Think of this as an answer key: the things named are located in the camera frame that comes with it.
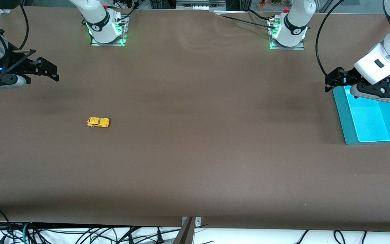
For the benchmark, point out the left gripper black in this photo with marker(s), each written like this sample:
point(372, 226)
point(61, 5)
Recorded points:
point(348, 75)

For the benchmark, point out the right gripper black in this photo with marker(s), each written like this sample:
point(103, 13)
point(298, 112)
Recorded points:
point(18, 65)

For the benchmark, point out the yellow beetle toy car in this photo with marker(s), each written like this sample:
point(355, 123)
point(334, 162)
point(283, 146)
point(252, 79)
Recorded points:
point(97, 122)

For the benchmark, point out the teal plastic storage bin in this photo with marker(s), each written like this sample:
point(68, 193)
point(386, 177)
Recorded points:
point(371, 122)

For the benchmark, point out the colourful background item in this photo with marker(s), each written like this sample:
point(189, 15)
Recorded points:
point(266, 4)

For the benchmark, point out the silver metal box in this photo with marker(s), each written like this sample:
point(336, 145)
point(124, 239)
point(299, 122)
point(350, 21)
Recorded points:
point(200, 4)

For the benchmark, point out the black power plug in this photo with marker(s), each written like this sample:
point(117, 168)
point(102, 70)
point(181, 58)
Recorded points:
point(159, 237)
point(130, 240)

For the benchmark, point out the aluminium frame profile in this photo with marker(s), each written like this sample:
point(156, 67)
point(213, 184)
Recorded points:
point(3, 11)

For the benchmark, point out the black background frame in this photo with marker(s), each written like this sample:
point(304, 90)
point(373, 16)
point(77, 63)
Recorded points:
point(163, 4)

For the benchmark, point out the silver table edge bracket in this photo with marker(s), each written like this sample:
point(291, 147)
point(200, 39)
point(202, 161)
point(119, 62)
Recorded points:
point(197, 222)

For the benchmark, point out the dark camera stand pole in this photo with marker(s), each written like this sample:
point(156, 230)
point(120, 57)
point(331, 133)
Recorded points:
point(185, 234)

